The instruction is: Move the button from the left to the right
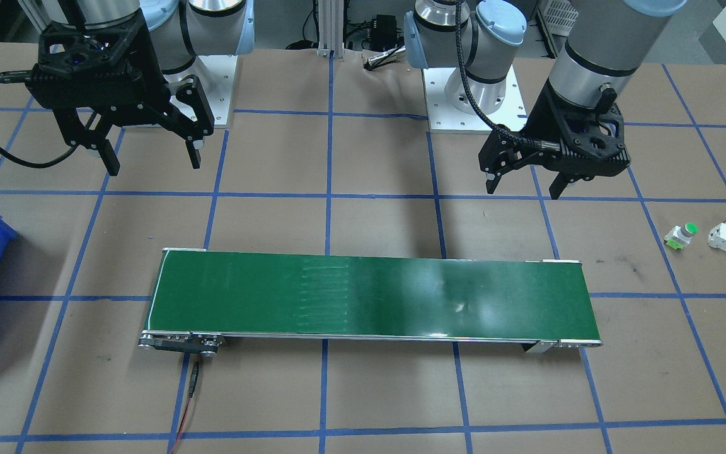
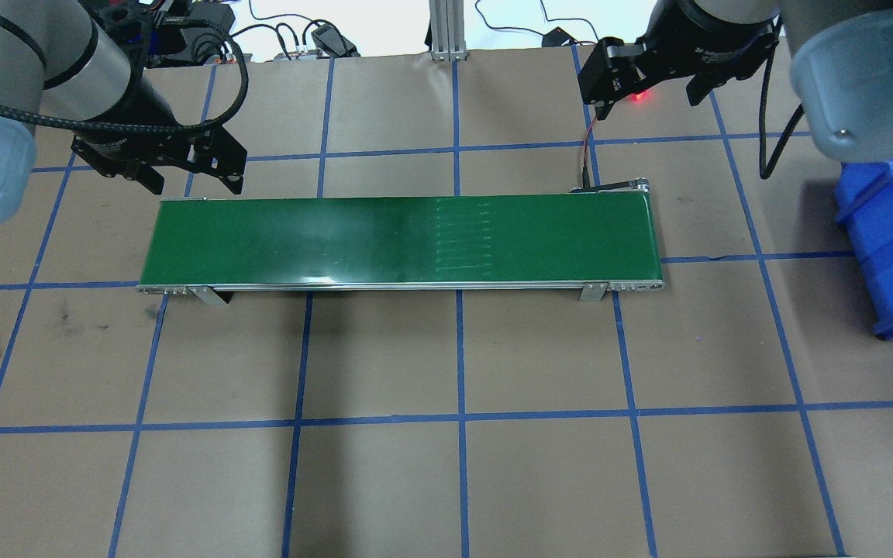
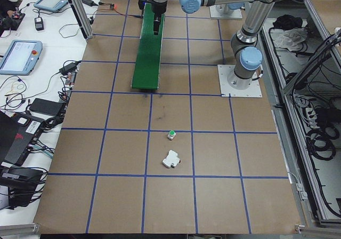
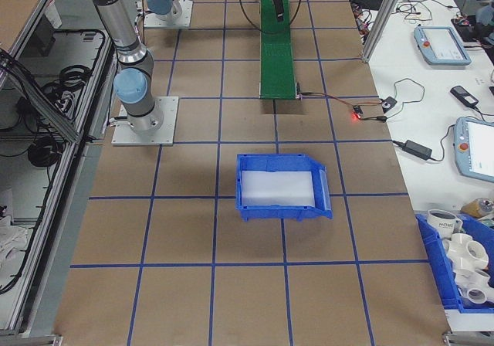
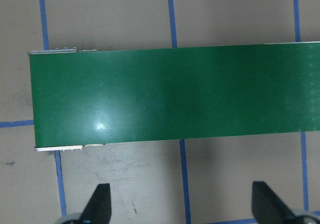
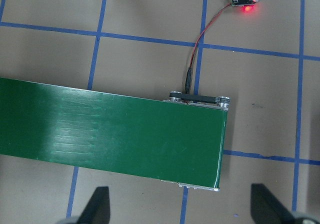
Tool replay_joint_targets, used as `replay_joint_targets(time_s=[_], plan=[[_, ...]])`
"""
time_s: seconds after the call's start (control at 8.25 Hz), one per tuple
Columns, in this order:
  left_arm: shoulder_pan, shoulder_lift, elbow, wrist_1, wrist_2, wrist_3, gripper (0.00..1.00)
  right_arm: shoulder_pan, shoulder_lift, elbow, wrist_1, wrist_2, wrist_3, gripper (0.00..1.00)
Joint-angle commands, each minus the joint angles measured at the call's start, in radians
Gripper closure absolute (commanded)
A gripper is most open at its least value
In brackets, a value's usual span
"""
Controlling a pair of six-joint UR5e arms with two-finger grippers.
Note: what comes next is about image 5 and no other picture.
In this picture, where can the green belt conveyor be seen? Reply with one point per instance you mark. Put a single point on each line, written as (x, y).
(175, 91)

